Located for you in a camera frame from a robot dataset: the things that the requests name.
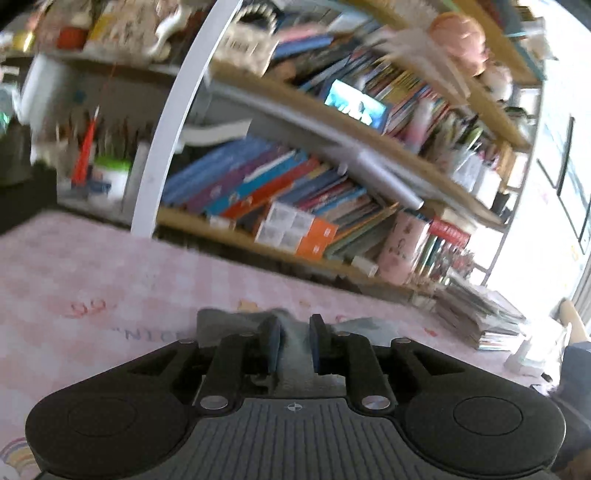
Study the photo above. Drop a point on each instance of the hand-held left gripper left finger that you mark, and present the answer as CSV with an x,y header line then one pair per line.
x,y
273,346

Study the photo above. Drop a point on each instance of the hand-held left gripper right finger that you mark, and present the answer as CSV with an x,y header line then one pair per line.
x,y
316,346

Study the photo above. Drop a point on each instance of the dark grey garment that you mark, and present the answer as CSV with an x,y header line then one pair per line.
x,y
295,350

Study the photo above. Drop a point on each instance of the person's right forearm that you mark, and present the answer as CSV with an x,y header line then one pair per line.
x,y
572,321

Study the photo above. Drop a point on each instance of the small white box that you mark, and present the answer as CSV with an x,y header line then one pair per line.
x,y
364,265

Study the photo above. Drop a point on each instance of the orange and white boxes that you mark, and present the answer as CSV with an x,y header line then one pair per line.
x,y
295,230

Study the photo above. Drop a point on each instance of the row of colourful books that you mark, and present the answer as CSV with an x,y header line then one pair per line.
x,y
277,189

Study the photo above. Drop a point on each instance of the stack of magazines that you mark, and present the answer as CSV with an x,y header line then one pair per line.
x,y
480,318

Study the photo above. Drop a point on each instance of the pink checked table cover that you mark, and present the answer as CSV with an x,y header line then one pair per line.
x,y
115,286

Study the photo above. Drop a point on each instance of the flat red book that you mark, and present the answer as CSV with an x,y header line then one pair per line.
x,y
450,230

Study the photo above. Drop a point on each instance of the white green jar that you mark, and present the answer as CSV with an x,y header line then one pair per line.
x,y
111,177

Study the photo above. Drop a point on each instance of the shelf row of thin books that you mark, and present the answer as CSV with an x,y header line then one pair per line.
x,y
397,87

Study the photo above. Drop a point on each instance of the doll head with pink hair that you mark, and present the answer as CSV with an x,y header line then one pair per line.
x,y
461,39

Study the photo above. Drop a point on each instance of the white container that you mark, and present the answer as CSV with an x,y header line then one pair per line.
x,y
41,97

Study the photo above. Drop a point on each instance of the wooden bookshelf with white frame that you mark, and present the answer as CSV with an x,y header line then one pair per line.
x,y
258,240

